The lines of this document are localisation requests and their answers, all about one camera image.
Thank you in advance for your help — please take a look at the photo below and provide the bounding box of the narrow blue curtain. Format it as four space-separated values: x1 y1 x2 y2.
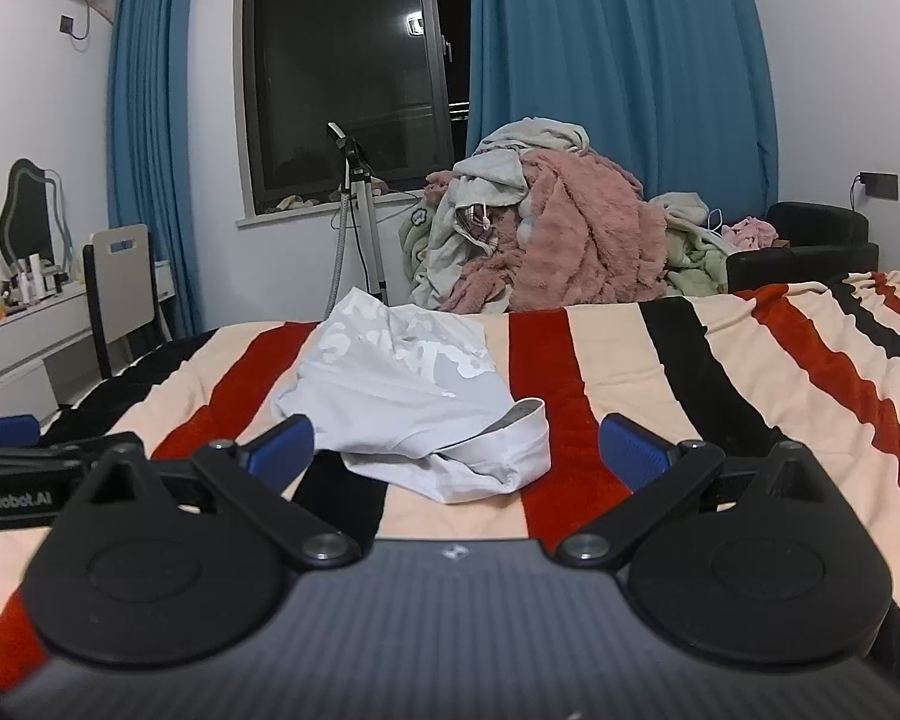
105 0 230 338

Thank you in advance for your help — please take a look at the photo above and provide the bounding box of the grey hose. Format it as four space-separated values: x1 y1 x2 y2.
327 195 353 310

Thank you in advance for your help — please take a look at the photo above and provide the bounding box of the plain green fleece blanket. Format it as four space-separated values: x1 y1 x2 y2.
649 191 730 298

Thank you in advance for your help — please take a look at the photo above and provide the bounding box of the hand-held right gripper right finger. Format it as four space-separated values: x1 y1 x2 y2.
555 414 822 569

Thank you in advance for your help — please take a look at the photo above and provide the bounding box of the white t-shirt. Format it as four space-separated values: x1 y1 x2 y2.
272 286 552 505

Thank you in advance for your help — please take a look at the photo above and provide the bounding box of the black armchair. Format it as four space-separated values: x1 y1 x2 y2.
726 201 880 293

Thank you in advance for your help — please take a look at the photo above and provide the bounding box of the row of cosmetic bottles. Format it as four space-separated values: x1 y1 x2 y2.
0 251 70 314

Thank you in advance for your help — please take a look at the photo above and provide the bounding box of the white chair with black frame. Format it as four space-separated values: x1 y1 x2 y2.
82 223 160 380

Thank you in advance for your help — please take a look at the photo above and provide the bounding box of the white dressing desk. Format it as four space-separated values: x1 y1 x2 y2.
0 259 175 412

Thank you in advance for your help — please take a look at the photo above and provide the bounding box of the green patterned fleece cloth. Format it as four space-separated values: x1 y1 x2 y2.
397 201 440 287

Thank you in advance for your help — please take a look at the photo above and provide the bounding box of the small pink cloth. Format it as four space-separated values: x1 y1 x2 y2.
722 216 779 251

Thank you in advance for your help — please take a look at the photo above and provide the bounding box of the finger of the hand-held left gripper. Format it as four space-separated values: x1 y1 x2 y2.
0 415 147 475

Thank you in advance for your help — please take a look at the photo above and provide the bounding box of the wide blue curtain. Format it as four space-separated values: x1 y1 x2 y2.
457 0 781 241

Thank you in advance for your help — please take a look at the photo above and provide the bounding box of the pink fluffy blanket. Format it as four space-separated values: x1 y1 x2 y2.
427 150 670 314

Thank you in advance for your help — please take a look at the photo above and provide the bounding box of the silver tripod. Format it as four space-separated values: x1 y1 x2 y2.
326 122 392 308

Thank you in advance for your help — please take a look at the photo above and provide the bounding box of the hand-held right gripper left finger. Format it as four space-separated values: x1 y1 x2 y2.
71 414 361 569

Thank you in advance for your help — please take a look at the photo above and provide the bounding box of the red black cream striped blanket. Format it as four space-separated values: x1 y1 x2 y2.
0 270 900 691

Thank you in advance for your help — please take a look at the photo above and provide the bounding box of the wavy-edged mirror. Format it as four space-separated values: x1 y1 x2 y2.
0 159 73 272

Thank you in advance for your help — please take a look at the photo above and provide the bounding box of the dark window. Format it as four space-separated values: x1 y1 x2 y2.
236 0 472 215

